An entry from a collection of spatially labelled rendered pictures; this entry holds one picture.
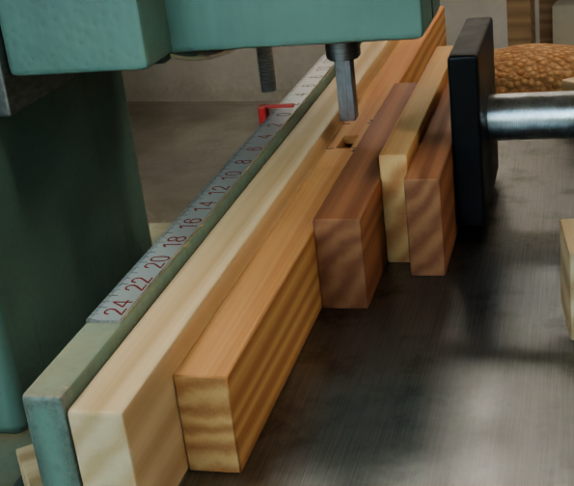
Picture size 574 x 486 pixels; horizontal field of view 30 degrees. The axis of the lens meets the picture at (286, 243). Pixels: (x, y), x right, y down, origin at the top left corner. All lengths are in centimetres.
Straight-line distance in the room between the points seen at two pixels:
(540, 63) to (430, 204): 32
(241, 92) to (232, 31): 377
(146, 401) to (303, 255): 14
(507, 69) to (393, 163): 30
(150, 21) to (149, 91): 398
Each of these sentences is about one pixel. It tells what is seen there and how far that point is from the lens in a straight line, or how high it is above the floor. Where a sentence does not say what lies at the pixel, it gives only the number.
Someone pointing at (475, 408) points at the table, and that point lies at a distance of 42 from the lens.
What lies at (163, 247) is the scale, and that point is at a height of 96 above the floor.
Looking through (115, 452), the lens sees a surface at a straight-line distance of 35.
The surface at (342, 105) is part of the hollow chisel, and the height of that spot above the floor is 96.
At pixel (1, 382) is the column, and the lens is 63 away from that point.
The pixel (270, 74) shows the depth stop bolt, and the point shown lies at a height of 97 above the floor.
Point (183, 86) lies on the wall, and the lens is 445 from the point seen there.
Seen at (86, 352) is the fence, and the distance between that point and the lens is 37.
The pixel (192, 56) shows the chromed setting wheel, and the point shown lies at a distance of 75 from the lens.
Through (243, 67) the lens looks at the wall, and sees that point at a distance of 431.
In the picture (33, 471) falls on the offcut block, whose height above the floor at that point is 83.
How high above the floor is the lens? 112
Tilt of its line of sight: 22 degrees down
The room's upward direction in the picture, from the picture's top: 7 degrees counter-clockwise
